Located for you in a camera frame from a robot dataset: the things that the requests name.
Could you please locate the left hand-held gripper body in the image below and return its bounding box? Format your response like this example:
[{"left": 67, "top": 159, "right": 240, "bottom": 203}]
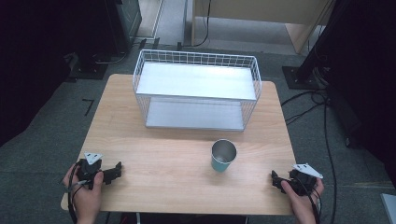
[{"left": 76, "top": 151, "right": 108, "bottom": 190}]

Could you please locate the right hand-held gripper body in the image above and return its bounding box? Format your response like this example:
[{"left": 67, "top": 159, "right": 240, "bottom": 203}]
[{"left": 288, "top": 162, "right": 324, "bottom": 197}]

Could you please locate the person's right hand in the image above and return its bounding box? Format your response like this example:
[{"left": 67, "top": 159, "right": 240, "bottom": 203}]
[{"left": 280, "top": 178, "right": 325, "bottom": 218}]

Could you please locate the person's left hand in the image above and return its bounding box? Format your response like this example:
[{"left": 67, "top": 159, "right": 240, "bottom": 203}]
[{"left": 62, "top": 162, "right": 105, "bottom": 219}]

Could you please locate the teal metal cup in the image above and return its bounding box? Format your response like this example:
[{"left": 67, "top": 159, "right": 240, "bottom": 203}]
[{"left": 210, "top": 138, "right": 238, "bottom": 174}]

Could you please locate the person's dark clothing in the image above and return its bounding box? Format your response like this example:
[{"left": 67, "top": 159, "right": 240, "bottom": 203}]
[{"left": 120, "top": 212, "right": 248, "bottom": 224}]

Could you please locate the white flat box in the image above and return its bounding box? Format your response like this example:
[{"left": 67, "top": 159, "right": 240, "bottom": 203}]
[{"left": 380, "top": 192, "right": 396, "bottom": 224}]

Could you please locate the black floor stand base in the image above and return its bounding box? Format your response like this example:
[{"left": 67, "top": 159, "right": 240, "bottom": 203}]
[{"left": 64, "top": 51, "right": 110, "bottom": 82}]

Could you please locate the black cabinet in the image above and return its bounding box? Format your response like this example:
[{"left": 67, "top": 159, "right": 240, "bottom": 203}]
[{"left": 78, "top": 0, "right": 143, "bottom": 57}]

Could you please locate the light wooden desk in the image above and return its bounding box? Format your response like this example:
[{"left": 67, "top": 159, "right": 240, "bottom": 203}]
[{"left": 190, "top": 0, "right": 336, "bottom": 55}]

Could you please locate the right hand-held gripper cable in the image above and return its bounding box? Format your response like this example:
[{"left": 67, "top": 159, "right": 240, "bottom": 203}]
[{"left": 298, "top": 180, "right": 323, "bottom": 224}]

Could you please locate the hand-held gripper cable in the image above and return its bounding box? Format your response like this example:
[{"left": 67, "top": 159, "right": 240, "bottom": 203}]
[
  {"left": 66, "top": 162, "right": 89, "bottom": 224},
  {"left": 298, "top": 180, "right": 323, "bottom": 224}
]

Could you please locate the left hand-held gripper cable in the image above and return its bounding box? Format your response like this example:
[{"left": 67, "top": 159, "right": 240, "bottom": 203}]
[{"left": 66, "top": 162, "right": 89, "bottom": 224}]

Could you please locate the long black floor cable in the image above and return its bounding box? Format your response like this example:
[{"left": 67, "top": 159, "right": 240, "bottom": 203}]
[{"left": 322, "top": 92, "right": 339, "bottom": 224}]

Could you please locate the black looped floor cable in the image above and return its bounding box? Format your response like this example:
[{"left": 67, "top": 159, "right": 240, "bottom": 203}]
[{"left": 280, "top": 89, "right": 329, "bottom": 126}]

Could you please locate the black stand with base plate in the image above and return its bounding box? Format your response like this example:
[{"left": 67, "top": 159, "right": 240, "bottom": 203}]
[{"left": 281, "top": 0, "right": 349, "bottom": 91}]

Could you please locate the black thin floor cable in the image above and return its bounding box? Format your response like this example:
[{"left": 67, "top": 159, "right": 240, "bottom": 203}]
[{"left": 92, "top": 39, "right": 148, "bottom": 65}]

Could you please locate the white wire shelf rack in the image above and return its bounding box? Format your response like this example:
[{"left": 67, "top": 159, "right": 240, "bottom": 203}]
[{"left": 132, "top": 49, "right": 263, "bottom": 133}]

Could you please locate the black hanging cable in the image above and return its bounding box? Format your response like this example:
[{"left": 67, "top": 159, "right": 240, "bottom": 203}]
[{"left": 181, "top": 0, "right": 213, "bottom": 49}]

